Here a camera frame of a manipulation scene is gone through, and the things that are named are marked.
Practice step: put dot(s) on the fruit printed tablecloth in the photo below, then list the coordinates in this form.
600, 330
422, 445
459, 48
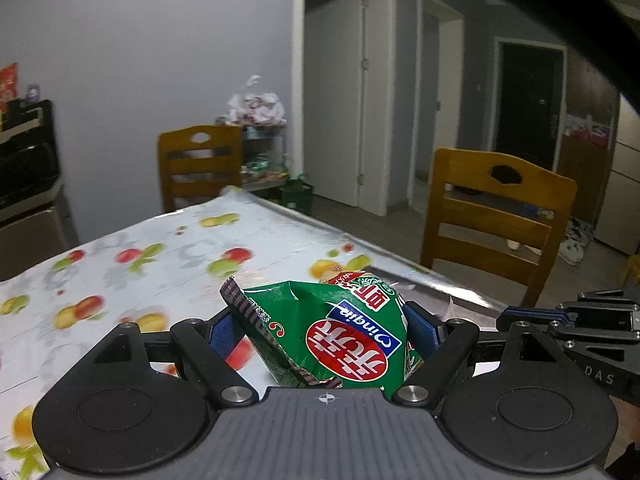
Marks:
125, 280

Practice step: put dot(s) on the white shoes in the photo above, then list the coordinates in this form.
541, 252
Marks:
575, 247

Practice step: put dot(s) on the black door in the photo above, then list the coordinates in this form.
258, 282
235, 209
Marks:
530, 100

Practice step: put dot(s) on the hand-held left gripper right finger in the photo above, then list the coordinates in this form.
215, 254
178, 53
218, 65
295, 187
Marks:
422, 328

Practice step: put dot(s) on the green snack bag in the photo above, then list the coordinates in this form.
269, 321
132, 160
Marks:
340, 342

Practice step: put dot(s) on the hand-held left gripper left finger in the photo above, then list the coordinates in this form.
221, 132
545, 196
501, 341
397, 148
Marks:
223, 334

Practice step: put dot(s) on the white plastic bag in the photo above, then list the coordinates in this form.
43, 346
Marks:
255, 105

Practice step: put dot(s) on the white door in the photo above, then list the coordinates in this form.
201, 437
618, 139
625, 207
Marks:
335, 100

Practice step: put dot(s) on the red packet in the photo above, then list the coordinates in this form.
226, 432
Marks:
8, 85

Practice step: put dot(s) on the white refrigerator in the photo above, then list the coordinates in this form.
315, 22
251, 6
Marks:
625, 185

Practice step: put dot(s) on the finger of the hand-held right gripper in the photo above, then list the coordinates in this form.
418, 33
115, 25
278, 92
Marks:
527, 313

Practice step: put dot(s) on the dark wooden cabinet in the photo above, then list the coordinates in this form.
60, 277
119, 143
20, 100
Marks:
585, 170

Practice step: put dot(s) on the wooden chair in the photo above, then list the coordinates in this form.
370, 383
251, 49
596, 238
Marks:
500, 195
200, 162

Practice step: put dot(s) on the white doorway frame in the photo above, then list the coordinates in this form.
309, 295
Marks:
440, 85

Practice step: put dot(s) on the glass shelf rack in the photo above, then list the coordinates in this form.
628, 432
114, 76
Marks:
265, 160

